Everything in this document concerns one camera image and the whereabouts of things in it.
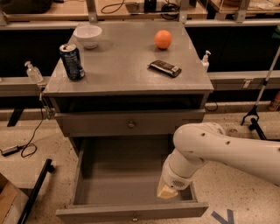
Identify orange bottle on floor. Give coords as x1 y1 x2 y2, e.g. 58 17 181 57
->
268 91 280 111

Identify cardboard box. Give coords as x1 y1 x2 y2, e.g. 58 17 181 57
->
0 173 28 224

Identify black metal stand leg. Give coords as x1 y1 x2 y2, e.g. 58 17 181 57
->
17 158 54 224

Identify black snack bar wrapper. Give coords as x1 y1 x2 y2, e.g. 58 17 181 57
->
148 60 182 78

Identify grey top drawer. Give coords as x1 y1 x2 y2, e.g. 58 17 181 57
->
55 109 205 137

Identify white pump bottle right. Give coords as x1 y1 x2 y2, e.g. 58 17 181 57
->
201 50 211 71

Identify black power adapter with cable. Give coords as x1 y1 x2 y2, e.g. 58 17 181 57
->
0 109 44 158

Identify grey drawer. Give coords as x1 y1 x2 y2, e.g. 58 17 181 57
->
55 109 205 137
56 135 208 224

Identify black wheeled stand base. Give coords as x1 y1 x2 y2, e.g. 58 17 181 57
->
248 118 268 141

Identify grey wooden drawer cabinet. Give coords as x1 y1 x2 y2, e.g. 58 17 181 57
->
44 21 214 150

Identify clear sanitizer bottle left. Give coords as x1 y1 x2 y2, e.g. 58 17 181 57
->
24 61 44 83

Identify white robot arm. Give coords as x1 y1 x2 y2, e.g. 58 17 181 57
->
157 122 280 199

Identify blue soda can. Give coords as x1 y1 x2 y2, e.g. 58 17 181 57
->
59 44 85 81

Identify orange fruit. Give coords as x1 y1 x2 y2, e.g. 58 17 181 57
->
154 30 172 50

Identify blue tape floor marker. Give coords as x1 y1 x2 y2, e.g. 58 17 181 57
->
211 208 235 224

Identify black cables on back table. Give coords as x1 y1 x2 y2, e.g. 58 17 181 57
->
100 0 180 21

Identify white ceramic bowl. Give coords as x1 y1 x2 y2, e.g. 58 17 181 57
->
73 24 102 49

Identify grabber stick tool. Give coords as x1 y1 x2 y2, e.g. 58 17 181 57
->
240 45 280 127

